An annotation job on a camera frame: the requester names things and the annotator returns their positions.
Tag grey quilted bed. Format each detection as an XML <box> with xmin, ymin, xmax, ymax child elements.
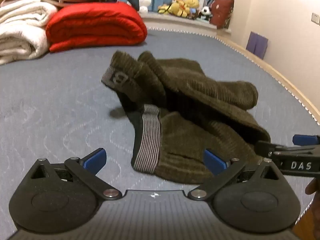
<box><xmin>0</xmin><ymin>26</ymin><xmax>320</xmax><ymax>240</ymax></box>

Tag white fluffy folded blanket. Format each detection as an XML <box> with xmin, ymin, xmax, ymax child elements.
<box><xmin>0</xmin><ymin>0</ymin><xmax>58</xmax><ymax>65</ymax></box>

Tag person's right hand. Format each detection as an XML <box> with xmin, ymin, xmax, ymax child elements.
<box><xmin>304</xmin><ymin>178</ymin><xmax>320</xmax><ymax>220</ymax></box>

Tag olive corduroy pants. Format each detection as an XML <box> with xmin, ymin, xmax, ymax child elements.
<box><xmin>101</xmin><ymin>50</ymin><xmax>272</xmax><ymax>184</ymax></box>

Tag red folded quilt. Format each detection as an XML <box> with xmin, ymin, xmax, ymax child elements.
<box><xmin>45</xmin><ymin>2</ymin><xmax>148</xmax><ymax>53</ymax></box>

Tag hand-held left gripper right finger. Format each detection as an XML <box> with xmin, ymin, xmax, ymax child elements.
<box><xmin>187</xmin><ymin>149</ymin><xmax>286</xmax><ymax>201</ymax></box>

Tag small yellow plush toy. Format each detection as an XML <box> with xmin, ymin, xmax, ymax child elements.
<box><xmin>157</xmin><ymin>4</ymin><xmax>173</xmax><ymax>15</ymax></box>

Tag large yellow plush toy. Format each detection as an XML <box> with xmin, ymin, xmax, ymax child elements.
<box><xmin>171</xmin><ymin>0</ymin><xmax>200</xmax><ymax>18</ymax></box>

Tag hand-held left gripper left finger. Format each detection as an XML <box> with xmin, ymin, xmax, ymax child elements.
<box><xmin>24</xmin><ymin>148</ymin><xmax>123</xmax><ymax>201</ymax></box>

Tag dark red pillow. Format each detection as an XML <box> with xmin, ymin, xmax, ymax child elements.
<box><xmin>209</xmin><ymin>0</ymin><xmax>235</xmax><ymax>30</ymax></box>

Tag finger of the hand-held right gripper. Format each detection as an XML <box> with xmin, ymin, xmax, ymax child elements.
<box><xmin>254</xmin><ymin>141</ymin><xmax>284</xmax><ymax>158</ymax></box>
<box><xmin>292</xmin><ymin>134</ymin><xmax>320</xmax><ymax>146</ymax></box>

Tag purple wall pad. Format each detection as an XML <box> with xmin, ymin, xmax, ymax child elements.
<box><xmin>246</xmin><ymin>31</ymin><xmax>269</xmax><ymax>60</ymax></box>

